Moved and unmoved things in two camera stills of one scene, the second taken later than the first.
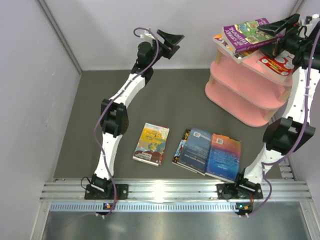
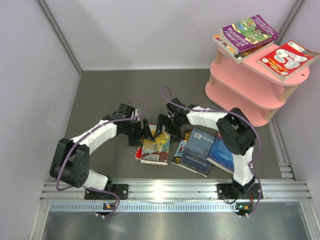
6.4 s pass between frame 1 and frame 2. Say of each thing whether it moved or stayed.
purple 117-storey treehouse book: stayed
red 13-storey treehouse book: stayed
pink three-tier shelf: stayed
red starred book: moved
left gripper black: moved
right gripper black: moved
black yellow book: stayed
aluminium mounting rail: stayed
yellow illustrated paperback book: moved
